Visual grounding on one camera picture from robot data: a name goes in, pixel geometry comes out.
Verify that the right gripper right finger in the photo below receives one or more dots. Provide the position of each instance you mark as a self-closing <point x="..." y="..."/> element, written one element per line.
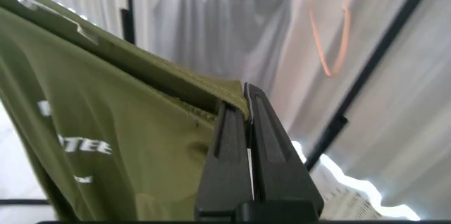
<point x="282" y="181"/>

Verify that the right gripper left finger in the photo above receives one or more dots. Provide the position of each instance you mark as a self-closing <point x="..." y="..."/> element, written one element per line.
<point x="225" y="181"/>

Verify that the green garment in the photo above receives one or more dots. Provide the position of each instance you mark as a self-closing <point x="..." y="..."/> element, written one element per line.
<point x="123" y="129"/>

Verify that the pink clothes hanger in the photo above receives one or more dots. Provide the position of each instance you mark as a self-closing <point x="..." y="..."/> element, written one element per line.
<point x="330" y="72"/>

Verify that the white laundry basket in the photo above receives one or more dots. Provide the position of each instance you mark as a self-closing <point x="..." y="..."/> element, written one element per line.
<point x="345" y="199"/>

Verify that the black clothes rack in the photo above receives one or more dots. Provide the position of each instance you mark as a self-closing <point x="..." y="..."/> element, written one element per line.
<point x="370" y="67"/>

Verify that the white curtain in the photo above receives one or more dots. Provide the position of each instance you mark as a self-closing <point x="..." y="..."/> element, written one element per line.
<point x="405" y="111"/>

